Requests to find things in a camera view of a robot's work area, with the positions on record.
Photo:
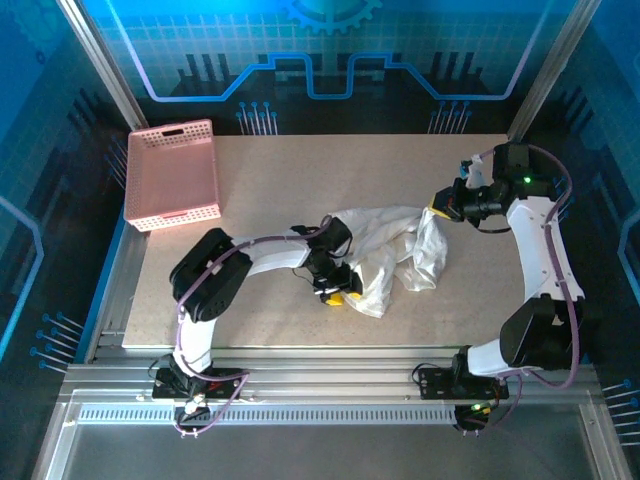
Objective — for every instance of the white t-shirt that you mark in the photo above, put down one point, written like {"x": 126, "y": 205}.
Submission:
{"x": 390, "y": 250}

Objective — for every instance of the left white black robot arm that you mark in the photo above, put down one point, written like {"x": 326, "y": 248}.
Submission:
{"x": 270, "y": 255}

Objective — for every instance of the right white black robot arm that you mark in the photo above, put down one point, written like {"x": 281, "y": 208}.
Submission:
{"x": 535, "y": 250}

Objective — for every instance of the small black controller board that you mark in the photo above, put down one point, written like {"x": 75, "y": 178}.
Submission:
{"x": 472, "y": 412}
{"x": 192, "y": 407}

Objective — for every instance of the pink perforated plastic basket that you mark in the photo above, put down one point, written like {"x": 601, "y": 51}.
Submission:
{"x": 170, "y": 175}

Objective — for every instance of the aluminium frame cross rail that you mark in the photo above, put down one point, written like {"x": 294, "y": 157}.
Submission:
{"x": 325, "y": 375}

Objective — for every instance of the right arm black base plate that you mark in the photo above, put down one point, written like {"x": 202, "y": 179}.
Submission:
{"x": 435, "y": 382}

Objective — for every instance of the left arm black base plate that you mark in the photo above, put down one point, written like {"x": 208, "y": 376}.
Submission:
{"x": 230, "y": 382}

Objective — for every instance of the aluminium corner post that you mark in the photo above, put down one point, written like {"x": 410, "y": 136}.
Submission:
{"x": 555, "y": 65}
{"x": 102, "y": 65}

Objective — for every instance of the aluminium side rail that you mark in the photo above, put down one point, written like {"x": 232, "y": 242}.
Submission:
{"x": 112, "y": 300}

